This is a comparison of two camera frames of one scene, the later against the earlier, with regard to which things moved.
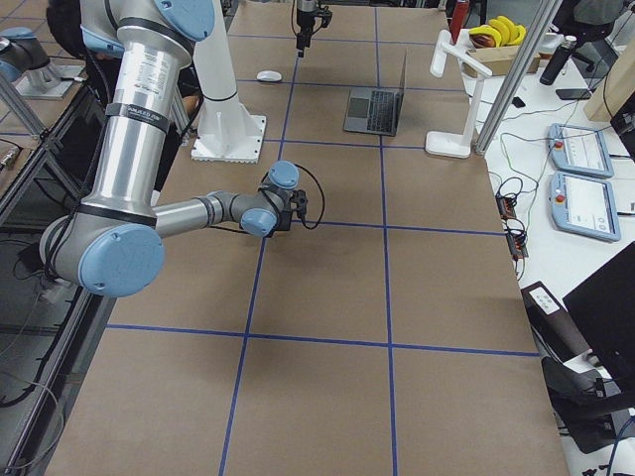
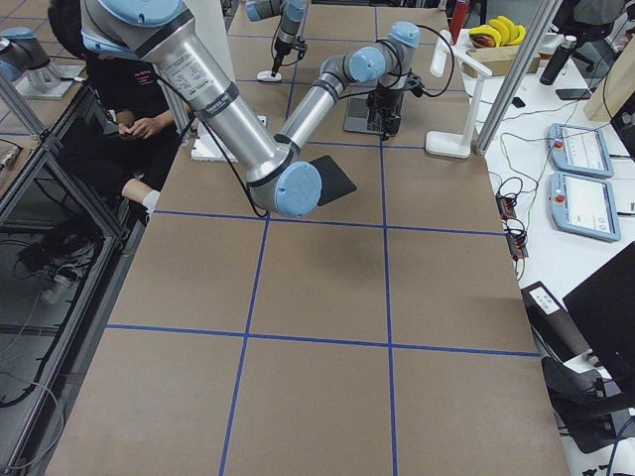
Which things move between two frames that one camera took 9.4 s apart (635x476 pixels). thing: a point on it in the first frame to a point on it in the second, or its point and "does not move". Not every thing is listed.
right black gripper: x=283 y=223 to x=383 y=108
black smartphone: x=573 y=94 does not move
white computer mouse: x=269 y=75 does not move
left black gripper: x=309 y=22 to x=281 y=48
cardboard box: x=499 y=60 does not move
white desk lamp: x=444 y=145 does not move
